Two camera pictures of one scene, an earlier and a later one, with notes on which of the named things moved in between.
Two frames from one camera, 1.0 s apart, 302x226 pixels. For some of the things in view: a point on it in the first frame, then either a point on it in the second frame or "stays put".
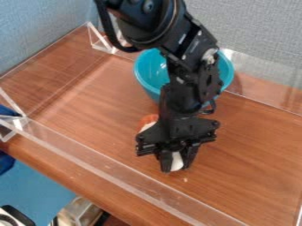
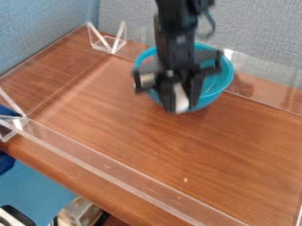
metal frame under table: (79, 213) stays put
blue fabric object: (7, 159) stays put
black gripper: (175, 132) → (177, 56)
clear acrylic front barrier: (113, 172) stays put
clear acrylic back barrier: (266, 79) stays put
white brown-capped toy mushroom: (175, 156) → (149, 79)
